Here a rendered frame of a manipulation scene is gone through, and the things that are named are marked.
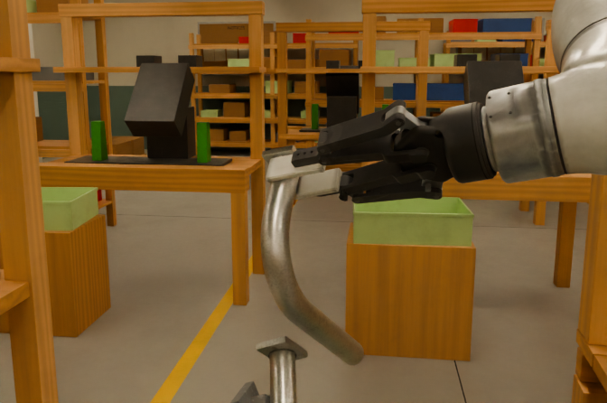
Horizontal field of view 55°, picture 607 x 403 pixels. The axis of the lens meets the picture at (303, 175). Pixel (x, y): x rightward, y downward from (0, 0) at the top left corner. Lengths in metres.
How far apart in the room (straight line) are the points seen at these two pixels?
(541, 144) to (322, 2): 10.58
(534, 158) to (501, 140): 0.03
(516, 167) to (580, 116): 0.07
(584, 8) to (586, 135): 0.16
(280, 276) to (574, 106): 0.32
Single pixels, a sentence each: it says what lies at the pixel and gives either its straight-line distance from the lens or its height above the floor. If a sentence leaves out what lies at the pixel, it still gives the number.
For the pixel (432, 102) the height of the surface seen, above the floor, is 1.12.
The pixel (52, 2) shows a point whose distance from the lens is 5.70.
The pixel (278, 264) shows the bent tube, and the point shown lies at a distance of 0.60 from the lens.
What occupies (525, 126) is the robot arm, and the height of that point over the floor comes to 1.45.
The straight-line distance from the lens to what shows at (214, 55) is 11.35.
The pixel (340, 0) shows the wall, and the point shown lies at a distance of 11.03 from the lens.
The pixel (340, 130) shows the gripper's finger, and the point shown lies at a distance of 0.58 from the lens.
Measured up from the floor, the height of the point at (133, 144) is 0.38.
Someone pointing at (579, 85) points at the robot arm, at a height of 1.49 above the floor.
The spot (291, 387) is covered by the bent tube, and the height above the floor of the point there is 1.15.
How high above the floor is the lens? 1.50
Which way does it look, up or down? 10 degrees down
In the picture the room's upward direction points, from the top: straight up
